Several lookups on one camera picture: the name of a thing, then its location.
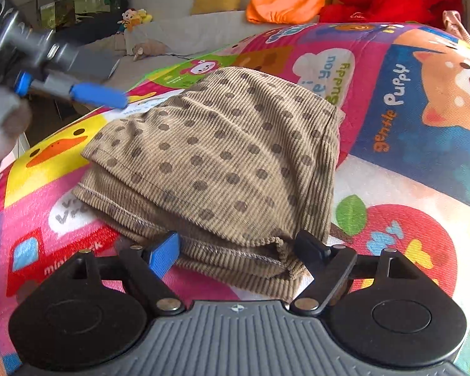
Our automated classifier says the beige sofa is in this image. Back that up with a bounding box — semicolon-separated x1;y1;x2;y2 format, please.
85;11;286;91

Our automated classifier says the red plush cushion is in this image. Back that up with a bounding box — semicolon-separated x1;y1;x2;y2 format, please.
318;0;464;28

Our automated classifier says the beige stuffed animal toy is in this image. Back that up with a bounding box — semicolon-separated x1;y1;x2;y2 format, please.
132;40;168;61

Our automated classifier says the person's hand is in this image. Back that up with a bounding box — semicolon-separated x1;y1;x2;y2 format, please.
0;86;32;167

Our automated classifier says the pink cloth toy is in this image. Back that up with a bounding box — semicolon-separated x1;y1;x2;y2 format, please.
442;10;470;44

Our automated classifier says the yellow plush toy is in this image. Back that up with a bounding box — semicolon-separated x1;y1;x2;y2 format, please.
118;8;153;33

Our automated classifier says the brown corduroy garment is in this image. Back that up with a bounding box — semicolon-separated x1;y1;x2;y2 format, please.
73;66;344;301

